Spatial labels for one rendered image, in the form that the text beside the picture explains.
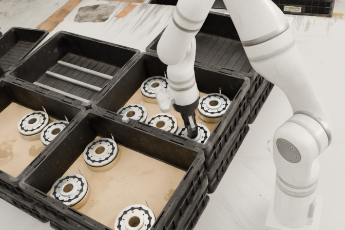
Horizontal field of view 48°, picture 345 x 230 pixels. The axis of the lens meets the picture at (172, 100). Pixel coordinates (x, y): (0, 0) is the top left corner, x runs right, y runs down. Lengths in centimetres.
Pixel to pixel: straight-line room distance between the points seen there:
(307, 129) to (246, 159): 50
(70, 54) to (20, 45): 113
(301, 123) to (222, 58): 68
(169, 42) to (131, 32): 102
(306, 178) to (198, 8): 41
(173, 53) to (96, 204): 46
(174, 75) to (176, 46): 10
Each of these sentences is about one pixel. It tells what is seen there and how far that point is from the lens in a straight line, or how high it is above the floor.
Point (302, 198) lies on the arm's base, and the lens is 92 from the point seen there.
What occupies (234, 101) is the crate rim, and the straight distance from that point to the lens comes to 110.
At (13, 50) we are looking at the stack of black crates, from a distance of 270.
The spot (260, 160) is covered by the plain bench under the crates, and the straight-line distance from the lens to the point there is 126.
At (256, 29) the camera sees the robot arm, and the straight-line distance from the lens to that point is 70.
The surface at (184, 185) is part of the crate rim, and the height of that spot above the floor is 93.
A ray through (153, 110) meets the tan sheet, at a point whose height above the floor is 83.
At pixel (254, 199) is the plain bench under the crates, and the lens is 118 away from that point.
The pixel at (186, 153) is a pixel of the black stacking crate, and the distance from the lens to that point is 103.
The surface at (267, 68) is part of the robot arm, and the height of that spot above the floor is 124.
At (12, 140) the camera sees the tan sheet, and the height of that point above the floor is 83.
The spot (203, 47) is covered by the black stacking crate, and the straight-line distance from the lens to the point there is 148.
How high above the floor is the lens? 171
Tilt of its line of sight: 43 degrees down
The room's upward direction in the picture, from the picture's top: 11 degrees counter-clockwise
